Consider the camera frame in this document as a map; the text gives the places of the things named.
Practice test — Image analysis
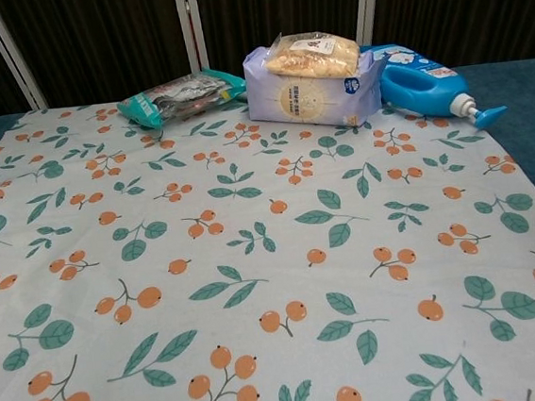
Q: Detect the teal silver snack packet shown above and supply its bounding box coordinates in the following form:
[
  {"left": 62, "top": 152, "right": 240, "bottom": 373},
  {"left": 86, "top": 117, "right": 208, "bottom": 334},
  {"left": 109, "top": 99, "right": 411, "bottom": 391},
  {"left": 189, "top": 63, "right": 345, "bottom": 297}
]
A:
[{"left": 113, "top": 64, "right": 251, "bottom": 132}]

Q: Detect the white partition frame post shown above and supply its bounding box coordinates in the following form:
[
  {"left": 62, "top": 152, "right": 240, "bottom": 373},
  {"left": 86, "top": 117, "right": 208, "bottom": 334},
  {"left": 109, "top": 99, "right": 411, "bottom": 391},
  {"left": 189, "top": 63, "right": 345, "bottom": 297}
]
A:
[
  {"left": 352, "top": 0, "right": 390, "bottom": 52},
  {"left": 0, "top": 0, "right": 49, "bottom": 114},
  {"left": 172, "top": 0, "right": 211, "bottom": 77}
]

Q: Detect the clear bag of chips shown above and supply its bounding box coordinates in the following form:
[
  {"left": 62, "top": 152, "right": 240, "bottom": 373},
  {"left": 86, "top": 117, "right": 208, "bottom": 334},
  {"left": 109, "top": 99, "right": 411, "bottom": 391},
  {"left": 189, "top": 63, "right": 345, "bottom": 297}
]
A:
[{"left": 262, "top": 25, "right": 363, "bottom": 84}]

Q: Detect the floral orange fruit tablecloth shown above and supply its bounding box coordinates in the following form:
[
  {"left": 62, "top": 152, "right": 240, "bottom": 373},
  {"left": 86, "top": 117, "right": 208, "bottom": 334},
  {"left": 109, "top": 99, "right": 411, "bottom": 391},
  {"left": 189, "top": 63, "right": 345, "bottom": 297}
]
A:
[{"left": 0, "top": 58, "right": 535, "bottom": 401}]

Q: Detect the blue pump bottle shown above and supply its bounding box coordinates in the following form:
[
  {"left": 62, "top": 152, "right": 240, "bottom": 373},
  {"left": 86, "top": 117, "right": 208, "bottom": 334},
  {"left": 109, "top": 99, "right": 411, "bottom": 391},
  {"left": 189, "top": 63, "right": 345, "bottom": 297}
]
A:
[{"left": 359, "top": 33, "right": 511, "bottom": 142}]

